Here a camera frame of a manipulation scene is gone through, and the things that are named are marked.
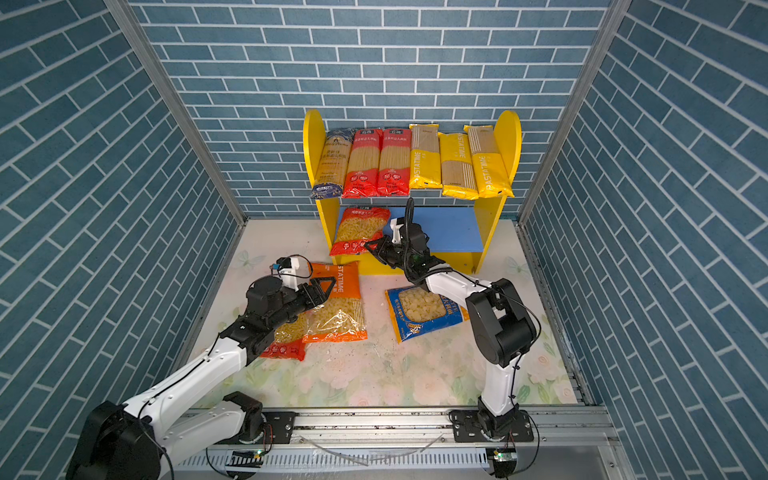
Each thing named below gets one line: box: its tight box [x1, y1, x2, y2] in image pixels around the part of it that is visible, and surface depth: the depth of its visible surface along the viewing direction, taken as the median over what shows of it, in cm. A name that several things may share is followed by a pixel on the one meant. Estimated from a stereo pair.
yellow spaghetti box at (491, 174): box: [464, 125, 515, 199], surface depth 75 cm
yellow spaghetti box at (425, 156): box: [409, 124, 443, 189], surface depth 79 cm
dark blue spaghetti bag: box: [310, 128, 356, 199], surface depth 77 cm
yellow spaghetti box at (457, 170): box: [438, 132, 479, 201], surface depth 76 cm
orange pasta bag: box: [302, 261, 368, 344], surface depth 93 cm
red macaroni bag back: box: [260, 315, 306, 361], surface depth 86 cm
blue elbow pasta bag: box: [384, 286, 470, 344], surface depth 93 cm
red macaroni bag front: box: [330, 207, 391, 256], surface depth 95 cm
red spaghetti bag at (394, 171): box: [377, 128, 412, 197], surface depth 76 cm
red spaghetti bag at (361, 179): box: [342, 128, 383, 199], surface depth 75 cm
